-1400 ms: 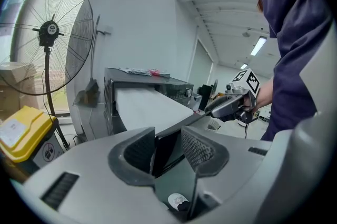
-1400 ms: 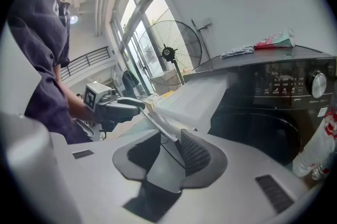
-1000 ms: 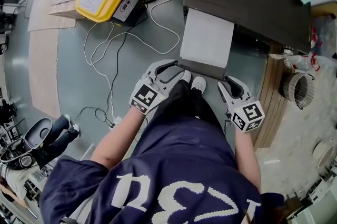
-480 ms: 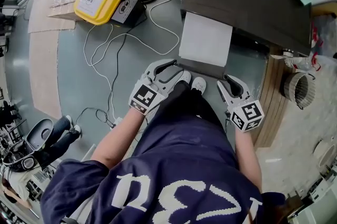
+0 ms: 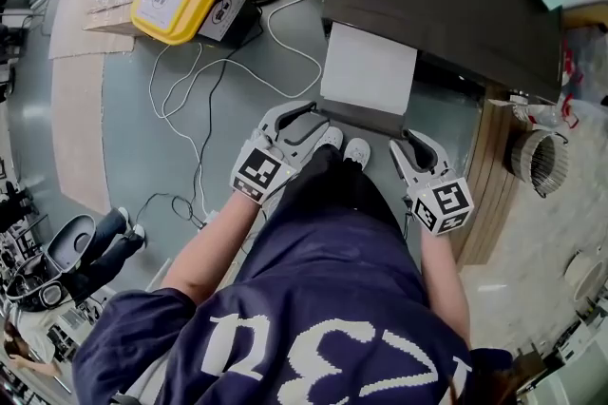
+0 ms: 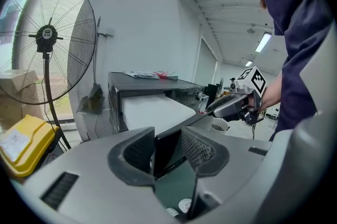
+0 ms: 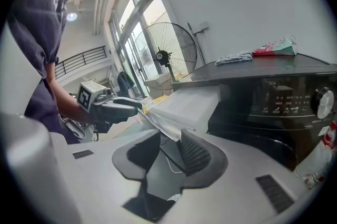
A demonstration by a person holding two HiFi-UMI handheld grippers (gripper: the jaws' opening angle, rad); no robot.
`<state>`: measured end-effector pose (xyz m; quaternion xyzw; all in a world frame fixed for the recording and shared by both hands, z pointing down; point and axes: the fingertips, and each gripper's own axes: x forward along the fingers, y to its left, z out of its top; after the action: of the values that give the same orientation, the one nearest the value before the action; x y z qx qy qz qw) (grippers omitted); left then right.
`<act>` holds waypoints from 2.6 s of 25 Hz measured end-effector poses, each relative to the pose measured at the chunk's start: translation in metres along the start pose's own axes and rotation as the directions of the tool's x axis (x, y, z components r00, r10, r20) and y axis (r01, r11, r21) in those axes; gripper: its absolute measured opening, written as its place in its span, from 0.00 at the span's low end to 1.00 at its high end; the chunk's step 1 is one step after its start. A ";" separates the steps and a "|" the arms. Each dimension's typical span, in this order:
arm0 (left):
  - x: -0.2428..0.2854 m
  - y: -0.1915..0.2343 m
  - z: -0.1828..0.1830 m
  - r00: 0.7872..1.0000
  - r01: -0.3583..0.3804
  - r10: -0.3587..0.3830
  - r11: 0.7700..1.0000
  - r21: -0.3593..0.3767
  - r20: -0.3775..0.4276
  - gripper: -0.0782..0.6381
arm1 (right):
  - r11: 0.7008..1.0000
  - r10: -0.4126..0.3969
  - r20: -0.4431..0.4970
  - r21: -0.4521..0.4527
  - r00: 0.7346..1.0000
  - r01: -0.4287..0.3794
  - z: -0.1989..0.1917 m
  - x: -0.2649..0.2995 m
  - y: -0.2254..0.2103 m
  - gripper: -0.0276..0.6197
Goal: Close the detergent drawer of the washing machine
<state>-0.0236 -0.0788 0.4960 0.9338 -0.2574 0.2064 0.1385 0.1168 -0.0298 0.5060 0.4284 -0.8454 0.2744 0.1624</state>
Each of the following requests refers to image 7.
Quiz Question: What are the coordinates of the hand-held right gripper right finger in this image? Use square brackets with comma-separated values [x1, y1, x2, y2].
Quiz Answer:
[162, 128, 316, 224]

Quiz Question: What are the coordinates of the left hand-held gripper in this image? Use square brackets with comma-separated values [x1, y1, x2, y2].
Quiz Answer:
[77, 80, 143, 135]

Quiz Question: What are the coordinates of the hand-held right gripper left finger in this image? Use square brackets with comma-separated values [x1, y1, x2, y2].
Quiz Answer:
[49, 129, 162, 224]

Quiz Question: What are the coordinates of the white drawer front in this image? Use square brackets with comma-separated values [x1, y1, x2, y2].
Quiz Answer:
[136, 85, 222, 142]

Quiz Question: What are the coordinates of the person's left forearm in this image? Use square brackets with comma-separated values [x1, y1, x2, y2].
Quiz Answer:
[49, 77, 94, 124]

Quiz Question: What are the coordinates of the pink packet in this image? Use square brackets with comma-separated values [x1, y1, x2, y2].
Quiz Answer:
[251, 34, 299, 57]

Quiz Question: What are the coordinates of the dark jacket on rack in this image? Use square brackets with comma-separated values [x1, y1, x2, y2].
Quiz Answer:
[116, 70, 135, 99]

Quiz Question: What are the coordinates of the brown cardboard box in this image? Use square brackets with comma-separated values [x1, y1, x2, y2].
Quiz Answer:
[143, 77, 175, 98]

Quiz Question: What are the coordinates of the dark balcony railing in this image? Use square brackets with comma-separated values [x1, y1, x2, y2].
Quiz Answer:
[54, 45, 107, 80]

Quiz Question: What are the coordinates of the black standing fan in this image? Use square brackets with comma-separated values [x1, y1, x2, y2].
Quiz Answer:
[131, 22, 198, 87]

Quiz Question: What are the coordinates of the white red plastic bag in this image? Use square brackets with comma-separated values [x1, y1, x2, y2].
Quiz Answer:
[293, 119, 337, 190]

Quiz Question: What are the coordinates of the person's navy printed shirt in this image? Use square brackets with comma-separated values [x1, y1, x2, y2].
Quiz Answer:
[6, 0, 70, 145]

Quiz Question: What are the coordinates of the white patterned cloth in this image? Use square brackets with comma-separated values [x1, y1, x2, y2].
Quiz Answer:
[214, 51, 254, 66]

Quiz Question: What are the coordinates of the white cable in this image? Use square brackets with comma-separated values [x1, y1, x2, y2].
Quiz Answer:
[162, 138, 185, 174]

